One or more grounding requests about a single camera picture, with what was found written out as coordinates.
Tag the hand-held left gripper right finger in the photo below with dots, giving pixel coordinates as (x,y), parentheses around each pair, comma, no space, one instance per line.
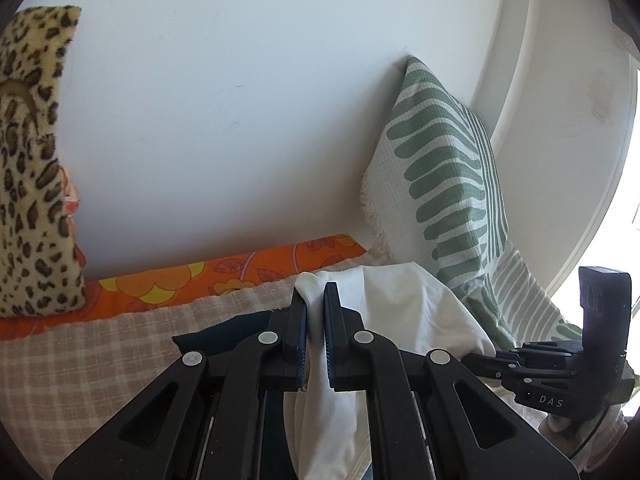
(330,340)

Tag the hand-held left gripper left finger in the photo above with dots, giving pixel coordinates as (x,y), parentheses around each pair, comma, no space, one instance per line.
(301,340)

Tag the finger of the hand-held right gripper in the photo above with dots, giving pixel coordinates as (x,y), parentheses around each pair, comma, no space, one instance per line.
(545,349)
(505,367)

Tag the white garment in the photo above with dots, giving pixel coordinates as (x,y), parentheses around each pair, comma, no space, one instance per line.
(400,305)

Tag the dark teal garment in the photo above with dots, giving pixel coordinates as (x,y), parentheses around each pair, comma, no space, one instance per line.
(220,335)

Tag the orange floral sheet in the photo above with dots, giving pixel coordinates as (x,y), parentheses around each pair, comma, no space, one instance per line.
(175,285)

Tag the green striped pillow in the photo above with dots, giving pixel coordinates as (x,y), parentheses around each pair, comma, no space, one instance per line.
(440,185)

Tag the beige plaid blanket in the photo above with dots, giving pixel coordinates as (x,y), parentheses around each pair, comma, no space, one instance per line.
(100,360)

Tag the leopard print pillow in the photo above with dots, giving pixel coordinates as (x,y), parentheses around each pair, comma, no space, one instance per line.
(30,210)

